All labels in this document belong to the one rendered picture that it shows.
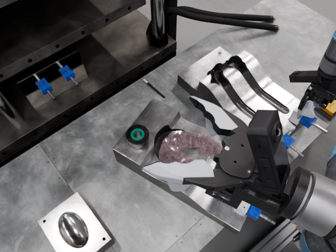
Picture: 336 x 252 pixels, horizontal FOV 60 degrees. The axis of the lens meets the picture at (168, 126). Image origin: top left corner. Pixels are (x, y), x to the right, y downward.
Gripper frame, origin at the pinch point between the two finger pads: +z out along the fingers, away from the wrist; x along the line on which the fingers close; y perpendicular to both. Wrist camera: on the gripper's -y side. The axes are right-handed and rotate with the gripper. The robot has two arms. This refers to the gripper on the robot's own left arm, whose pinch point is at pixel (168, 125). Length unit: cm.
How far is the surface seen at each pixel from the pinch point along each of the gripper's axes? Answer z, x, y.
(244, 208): -20, 22, 55
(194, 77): 18, 66, 51
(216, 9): 61, 231, 115
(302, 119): -27, 59, 45
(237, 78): 1, 67, 45
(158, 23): 44, 81, 43
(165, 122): 17, 37, 50
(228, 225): -18, 16, 59
